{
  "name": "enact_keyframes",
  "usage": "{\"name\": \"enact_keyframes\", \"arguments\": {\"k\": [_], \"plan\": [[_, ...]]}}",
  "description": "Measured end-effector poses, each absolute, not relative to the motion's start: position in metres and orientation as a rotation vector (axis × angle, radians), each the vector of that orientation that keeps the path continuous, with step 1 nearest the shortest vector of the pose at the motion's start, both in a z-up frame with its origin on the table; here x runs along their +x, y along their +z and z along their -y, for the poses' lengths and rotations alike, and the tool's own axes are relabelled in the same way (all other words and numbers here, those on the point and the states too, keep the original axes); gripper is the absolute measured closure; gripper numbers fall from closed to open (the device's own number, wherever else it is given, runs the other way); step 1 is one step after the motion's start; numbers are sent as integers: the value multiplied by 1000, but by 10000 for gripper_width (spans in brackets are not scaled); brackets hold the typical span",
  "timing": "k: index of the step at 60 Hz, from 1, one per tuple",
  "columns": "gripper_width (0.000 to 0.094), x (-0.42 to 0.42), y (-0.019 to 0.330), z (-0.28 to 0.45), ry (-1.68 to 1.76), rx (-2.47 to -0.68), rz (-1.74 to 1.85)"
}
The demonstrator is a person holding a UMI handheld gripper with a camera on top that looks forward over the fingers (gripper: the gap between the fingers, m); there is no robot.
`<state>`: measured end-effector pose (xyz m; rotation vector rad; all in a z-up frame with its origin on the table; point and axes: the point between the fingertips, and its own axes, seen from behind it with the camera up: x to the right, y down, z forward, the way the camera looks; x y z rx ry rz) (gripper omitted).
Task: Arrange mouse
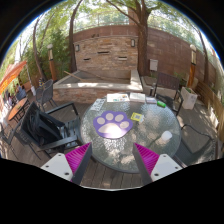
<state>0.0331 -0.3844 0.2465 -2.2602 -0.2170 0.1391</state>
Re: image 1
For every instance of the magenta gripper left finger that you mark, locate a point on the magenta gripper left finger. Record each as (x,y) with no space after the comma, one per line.
(70,166)

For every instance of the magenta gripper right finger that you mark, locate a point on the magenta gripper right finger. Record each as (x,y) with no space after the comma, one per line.
(152,166)

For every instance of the purple paw mouse pad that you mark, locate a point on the purple paw mouse pad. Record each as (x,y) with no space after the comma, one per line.
(112,124)

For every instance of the black metal chair left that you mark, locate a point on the black metal chair left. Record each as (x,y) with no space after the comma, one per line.
(71,136)

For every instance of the black metal chair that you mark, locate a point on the black metal chair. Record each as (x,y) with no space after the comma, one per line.
(169,82)
(195,147)
(71,136)

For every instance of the black backpack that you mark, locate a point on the black backpack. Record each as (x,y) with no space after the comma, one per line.
(41,127)

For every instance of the black metal chair near right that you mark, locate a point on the black metal chair near right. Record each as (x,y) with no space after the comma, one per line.
(195,147)

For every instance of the yellow card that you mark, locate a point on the yellow card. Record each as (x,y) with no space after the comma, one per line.
(137,117)

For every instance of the round glass patio table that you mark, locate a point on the round glass patio table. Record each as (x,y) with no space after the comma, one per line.
(117,153)

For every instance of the green small box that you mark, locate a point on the green small box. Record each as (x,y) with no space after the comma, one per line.
(161,104)

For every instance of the patterned booklet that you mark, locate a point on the patterned booklet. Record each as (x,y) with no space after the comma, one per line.
(97,105)

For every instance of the small grey book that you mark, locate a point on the small grey book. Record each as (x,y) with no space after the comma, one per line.
(151,100)

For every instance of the white closed book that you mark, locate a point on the white closed book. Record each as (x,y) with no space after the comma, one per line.
(137,97)

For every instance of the grey mesh chair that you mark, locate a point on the grey mesh chair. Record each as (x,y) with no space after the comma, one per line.
(44,94)

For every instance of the white planter box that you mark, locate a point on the white planter box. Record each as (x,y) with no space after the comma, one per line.
(189,98)

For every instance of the round orange table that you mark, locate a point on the round orange table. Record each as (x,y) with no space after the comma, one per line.
(18,110)

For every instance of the white open book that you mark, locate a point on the white open book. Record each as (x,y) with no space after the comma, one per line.
(117,97)

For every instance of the black metal chair far right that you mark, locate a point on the black metal chair far right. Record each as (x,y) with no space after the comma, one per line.
(169,82)

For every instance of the stone fountain basin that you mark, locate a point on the stone fountain basin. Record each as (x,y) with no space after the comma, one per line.
(67,89)

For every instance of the orange patio umbrella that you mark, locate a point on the orange patio umbrella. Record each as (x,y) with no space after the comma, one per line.
(11,73)

